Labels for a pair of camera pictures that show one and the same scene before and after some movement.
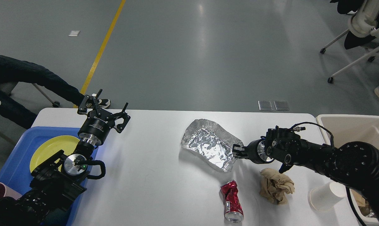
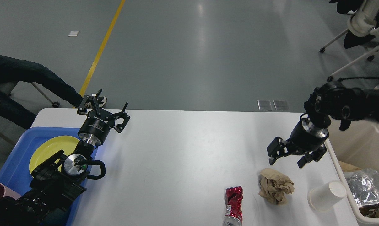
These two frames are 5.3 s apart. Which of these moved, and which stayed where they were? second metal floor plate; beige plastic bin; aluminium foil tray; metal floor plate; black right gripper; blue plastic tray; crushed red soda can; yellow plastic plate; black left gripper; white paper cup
Moved: aluminium foil tray; black right gripper; crushed red soda can
Stayed: metal floor plate; black left gripper; white paper cup; yellow plastic plate; blue plastic tray; second metal floor plate; beige plastic bin
